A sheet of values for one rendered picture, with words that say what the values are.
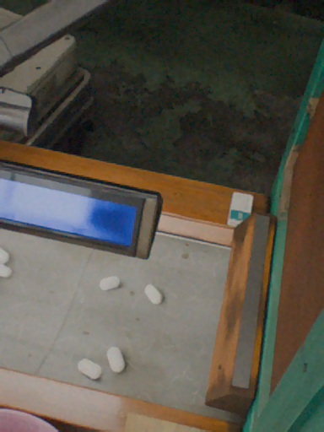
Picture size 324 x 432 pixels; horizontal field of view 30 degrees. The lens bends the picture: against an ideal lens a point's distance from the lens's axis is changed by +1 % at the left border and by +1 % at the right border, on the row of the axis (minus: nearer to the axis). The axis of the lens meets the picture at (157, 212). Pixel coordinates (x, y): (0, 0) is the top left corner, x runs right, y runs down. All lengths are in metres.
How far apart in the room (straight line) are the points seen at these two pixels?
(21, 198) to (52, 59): 1.15
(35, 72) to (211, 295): 0.97
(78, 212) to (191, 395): 0.38
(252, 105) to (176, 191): 1.36
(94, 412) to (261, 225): 0.37
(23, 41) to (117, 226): 0.47
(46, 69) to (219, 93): 0.89
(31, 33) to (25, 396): 0.56
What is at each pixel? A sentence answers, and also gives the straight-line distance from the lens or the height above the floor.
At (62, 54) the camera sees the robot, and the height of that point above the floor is 0.47.
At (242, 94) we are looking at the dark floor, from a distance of 2.44.
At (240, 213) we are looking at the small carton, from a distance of 1.03.
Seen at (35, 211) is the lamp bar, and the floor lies 1.07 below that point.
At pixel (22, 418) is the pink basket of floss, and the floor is 0.76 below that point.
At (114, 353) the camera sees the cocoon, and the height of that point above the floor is 0.76.
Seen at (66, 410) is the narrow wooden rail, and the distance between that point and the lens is 0.88.
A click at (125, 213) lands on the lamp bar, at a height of 1.09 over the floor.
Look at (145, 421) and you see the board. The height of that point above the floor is 0.78.
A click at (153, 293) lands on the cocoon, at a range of 0.96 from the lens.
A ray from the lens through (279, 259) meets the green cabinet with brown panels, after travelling 0.89.
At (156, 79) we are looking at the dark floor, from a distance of 2.45.
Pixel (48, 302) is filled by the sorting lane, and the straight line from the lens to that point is 0.98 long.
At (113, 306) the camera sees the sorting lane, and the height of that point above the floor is 0.74.
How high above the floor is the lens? 1.60
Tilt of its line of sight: 53 degrees down
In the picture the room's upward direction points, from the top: 6 degrees clockwise
